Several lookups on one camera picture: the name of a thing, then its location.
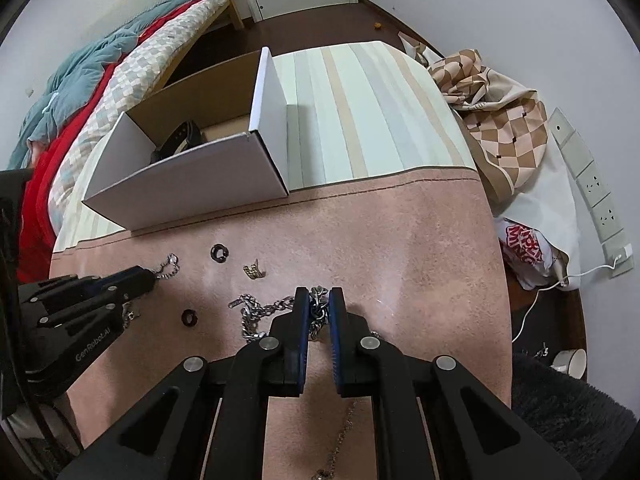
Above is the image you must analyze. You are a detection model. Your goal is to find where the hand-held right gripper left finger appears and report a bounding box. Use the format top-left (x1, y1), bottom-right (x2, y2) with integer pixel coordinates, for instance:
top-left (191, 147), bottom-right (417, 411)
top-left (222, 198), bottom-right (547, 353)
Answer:
top-left (57, 287), bottom-right (311, 480)

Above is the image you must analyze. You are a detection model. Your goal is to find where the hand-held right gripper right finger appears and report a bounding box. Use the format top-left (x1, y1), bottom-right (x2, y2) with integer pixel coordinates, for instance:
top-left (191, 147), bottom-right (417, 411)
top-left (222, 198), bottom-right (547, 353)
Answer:
top-left (327, 287), bottom-right (581, 480)

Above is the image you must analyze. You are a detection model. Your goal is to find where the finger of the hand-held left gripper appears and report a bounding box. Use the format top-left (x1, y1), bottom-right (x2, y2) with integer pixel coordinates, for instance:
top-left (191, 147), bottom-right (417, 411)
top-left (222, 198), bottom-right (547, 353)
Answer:
top-left (18, 266), bottom-right (159, 307)
top-left (22, 284), bottom-right (157, 397)

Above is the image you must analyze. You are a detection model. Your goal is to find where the silver bead chain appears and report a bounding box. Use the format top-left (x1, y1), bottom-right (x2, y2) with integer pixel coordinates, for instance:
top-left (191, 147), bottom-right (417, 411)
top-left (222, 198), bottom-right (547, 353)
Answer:
top-left (150, 254), bottom-right (181, 281)

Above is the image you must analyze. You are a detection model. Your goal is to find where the chunky silver link chain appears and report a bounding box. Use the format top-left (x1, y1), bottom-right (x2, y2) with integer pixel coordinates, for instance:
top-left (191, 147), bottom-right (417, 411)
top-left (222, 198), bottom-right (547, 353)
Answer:
top-left (228, 285), bottom-right (386, 343)

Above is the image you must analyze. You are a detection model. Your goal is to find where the white cardboard box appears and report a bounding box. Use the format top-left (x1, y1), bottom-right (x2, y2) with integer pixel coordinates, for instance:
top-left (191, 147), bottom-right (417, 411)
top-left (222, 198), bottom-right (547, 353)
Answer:
top-left (81, 47), bottom-right (291, 231)

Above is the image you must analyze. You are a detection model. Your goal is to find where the bed with blankets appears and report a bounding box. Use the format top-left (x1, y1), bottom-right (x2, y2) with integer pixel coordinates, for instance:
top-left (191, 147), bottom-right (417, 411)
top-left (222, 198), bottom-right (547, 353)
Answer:
top-left (17, 0), bottom-right (208, 283)

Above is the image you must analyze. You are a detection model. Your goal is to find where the pink mat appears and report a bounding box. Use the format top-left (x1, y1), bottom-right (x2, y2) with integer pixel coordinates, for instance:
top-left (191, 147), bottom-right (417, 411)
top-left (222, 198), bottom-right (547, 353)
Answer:
top-left (49, 166), bottom-right (515, 480)

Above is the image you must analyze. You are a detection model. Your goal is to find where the teal blanket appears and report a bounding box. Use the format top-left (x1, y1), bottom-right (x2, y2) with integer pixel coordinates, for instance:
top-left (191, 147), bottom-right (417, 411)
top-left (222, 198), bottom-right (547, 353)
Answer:
top-left (7, 0), bottom-right (233, 171)

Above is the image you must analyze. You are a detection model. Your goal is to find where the grey checkered quilt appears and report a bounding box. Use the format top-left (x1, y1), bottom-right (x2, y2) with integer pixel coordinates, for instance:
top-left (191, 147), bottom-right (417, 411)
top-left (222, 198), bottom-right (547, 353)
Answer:
top-left (50, 0), bottom-right (231, 221)

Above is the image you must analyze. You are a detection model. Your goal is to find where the white bag with red print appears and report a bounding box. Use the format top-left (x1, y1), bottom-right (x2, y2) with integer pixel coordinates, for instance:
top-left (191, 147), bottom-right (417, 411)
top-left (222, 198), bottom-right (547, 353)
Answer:
top-left (502, 217), bottom-right (571, 291)

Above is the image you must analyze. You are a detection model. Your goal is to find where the striped cloth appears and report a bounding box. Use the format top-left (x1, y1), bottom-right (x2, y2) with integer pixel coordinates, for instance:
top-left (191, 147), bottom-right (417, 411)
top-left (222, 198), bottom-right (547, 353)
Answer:
top-left (52, 40), bottom-right (478, 253)

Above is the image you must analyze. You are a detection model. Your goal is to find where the white cup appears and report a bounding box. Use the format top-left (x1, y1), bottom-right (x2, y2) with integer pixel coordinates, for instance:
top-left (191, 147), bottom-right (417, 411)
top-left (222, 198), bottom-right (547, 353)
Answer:
top-left (551, 347), bottom-right (588, 376)

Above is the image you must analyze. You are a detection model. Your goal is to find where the dark furry rug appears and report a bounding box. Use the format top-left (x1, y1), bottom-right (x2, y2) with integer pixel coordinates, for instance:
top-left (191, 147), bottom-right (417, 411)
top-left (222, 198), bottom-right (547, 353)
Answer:
top-left (510, 352), bottom-right (640, 480)

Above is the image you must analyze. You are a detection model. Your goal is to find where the brown checkered cloth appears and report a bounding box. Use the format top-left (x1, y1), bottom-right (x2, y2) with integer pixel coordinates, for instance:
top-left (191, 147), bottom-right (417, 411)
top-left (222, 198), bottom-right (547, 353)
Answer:
top-left (397, 30), bottom-right (581, 286)

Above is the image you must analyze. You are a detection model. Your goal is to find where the thin silver necklace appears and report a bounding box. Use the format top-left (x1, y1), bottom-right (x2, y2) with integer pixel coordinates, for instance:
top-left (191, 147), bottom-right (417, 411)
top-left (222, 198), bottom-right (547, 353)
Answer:
top-left (310, 400), bottom-right (358, 480)

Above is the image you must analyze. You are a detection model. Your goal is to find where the black watch strap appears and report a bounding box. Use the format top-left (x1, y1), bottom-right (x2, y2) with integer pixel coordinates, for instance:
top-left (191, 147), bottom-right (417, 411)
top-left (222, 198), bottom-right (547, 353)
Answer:
top-left (149, 119), bottom-right (203, 165)

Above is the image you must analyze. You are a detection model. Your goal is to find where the white charger cable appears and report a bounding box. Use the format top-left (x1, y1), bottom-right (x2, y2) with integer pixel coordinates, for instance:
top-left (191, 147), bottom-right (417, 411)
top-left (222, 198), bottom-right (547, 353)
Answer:
top-left (510, 255), bottom-right (626, 343)

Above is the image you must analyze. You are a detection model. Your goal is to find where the wooden bed frame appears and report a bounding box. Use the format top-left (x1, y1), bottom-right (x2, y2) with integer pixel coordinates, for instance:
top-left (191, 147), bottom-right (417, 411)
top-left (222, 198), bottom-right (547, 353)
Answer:
top-left (165, 0), bottom-right (246, 86)

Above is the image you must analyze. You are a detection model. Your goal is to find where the white wall socket strip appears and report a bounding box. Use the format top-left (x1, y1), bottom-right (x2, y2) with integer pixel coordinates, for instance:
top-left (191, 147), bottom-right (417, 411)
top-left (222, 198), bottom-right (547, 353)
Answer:
top-left (547, 107), bottom-right (633, 278)

